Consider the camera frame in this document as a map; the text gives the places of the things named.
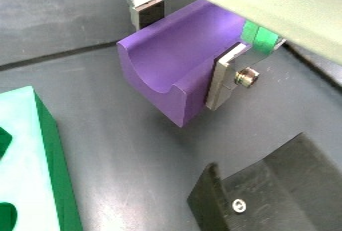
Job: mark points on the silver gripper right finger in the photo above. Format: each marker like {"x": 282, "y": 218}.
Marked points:
{"x": 233, "y": 70}

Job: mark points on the purple arch block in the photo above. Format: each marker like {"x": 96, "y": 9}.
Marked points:
{"x": 168, "y": 57}

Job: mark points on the black arch fixture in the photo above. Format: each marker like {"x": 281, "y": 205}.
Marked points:
{"x": 289, "y": 192}

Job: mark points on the green shape sorter base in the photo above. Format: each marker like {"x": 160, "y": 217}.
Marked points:
{"x": 36, "y": 196}

